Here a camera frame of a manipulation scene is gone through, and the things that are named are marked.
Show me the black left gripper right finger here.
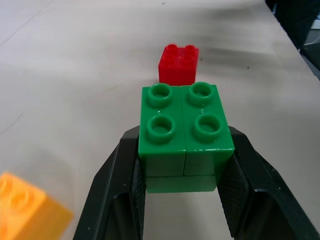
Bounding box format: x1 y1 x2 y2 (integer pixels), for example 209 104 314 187
216 126 320 240

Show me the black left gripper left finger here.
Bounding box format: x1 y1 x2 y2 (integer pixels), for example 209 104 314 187
72 124 147 240

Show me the green studded block cube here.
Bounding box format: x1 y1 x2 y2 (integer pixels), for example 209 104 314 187
137 81 236 194

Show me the orange studded block cube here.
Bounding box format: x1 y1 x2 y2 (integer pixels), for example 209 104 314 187
0 170 75 240

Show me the red studded block cube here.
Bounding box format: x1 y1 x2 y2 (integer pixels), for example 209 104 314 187
157 44 201 87

